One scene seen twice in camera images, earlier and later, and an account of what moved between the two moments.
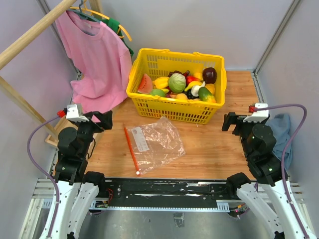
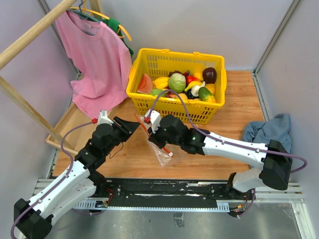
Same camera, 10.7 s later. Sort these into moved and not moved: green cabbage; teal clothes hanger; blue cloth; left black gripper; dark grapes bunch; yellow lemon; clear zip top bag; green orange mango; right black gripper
Moved: clear zip top bag; right black gripper; left black gripper
Not moved: green cabbage; yellow lemon; teal clothes hanger; blue cloth; dark grapes bunch; green orange mango
